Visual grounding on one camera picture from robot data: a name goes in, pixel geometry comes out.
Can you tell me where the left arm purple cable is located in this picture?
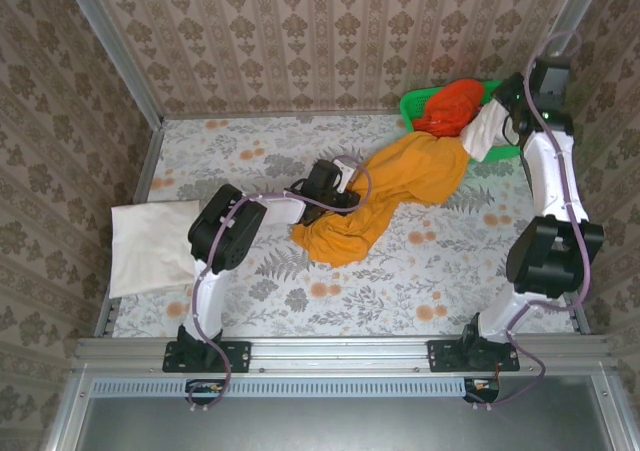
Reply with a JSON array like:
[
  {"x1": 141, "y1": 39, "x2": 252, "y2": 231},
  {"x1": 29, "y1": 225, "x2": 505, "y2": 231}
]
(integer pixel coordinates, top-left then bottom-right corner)
[{"x1": 187, "y1": 163, "x2": 374, "y2": 415}]

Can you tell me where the green plastic basket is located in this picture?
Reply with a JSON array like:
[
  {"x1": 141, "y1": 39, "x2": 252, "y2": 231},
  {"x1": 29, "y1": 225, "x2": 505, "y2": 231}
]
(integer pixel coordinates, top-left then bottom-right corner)
[{"x1": 399, "y1": 78, "x2": 524, "y2": 163}]

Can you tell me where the aluminium frame post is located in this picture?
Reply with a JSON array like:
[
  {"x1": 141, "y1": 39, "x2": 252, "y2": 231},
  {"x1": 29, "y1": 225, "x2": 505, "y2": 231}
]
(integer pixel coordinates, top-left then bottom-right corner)
[
  {"x1": 542, "y1": 0, "x2": 609, "y2": 67},
  {"x1": 55, "y1": 0, "x2": 165, "y2": 131}
]

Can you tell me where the red-orange t-shirt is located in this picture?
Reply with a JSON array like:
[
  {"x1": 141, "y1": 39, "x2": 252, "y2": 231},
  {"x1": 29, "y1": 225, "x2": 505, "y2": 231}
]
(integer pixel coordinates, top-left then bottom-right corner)
[{"x1": 412, "y1": 77, "x2": 487, "y2": 138}]

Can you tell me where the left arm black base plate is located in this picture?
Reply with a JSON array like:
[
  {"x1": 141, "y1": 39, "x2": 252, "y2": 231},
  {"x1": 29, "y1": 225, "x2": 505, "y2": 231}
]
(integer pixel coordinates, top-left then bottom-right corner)
[{"x1": 162, "y1": 339, "x2": 251, "y2": 374}]

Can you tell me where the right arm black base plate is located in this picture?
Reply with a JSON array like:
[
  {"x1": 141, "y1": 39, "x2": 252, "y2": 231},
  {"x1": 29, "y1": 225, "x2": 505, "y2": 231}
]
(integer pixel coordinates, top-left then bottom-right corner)
[{"x1": 427, "y1": 339, "x2": 521, "y2": 373}]

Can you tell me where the aluminium mounting rail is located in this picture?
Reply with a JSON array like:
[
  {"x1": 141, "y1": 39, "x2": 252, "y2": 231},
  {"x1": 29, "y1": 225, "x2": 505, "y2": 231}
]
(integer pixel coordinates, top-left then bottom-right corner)
[{"x1": 74, "y1": 335, "x2": 614, "y2": 375}]

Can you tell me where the floral patterned table cover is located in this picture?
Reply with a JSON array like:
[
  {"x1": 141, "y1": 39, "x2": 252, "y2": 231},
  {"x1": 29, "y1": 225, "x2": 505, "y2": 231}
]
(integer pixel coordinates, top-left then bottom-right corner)
[{"x1": 112, "y1": 115, "x2": 576, "y2": 338}]

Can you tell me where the grey metal panel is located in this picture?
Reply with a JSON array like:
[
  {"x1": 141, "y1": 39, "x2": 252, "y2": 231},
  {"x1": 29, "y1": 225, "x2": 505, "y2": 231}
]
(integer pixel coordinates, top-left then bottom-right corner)
[{"x1": 47, "y1": 373, "x2": 640, "y2": 451}]

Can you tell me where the folded white t-shirt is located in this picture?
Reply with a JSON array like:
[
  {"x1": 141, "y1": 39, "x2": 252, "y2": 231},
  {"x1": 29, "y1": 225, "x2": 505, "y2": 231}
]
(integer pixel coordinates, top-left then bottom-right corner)
[{"x1": 108, "y1": 198, "x2": 204, "y2": 300}]

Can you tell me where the grey slotted cable duct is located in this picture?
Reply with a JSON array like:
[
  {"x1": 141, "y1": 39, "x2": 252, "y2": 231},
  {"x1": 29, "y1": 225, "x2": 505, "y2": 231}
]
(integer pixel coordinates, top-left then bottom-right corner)
[{"x1": 92, "y1": 376, "x2": 474, "y2": 398}]

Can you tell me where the right gripper thin black cable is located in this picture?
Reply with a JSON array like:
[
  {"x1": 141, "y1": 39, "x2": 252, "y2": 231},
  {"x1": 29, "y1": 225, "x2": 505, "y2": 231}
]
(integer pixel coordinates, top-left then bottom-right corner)
[{"x1": 501, "y1": 113, "x2": 522, "y2": 147}]

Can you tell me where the white t-shirt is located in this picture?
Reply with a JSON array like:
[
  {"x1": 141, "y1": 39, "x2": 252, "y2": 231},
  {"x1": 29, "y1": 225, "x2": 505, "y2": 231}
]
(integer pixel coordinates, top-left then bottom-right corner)
[
  {"x1": 460, "y1": 98, "x2": 519, "y2": 163},
  {"x1": 108, "y1": 198, "x2": 204, "y2": 300}
]

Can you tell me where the black connector box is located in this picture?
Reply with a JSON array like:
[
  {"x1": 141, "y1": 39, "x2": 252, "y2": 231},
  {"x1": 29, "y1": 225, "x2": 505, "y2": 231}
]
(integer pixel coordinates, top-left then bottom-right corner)
[
  {"x1": 463, "y1": 376, "x2": 501, "y2": 405},
  {"x1": 185, "y1": 378, "x2": 227, "y2": 406}
]

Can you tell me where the aluminium table edge rail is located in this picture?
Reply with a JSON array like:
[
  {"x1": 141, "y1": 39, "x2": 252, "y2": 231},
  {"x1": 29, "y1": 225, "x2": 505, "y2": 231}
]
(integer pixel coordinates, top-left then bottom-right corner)
[
  {"x1": 94, "y1": 126, "x2": 165, "y2": 338},
  {"x1": 562, "y1": 290, "x2": 592, "y2": 336},
  {"x1": 162, "y1": 109, "x2": 409, "y2": 121}
]

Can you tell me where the mustard yellow t-shirt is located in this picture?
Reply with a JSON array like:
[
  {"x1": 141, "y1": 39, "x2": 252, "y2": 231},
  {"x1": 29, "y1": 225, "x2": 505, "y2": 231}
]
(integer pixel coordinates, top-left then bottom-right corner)
[{"x1": 291, "y1": 131, "x2": 472, "y2": 268}]

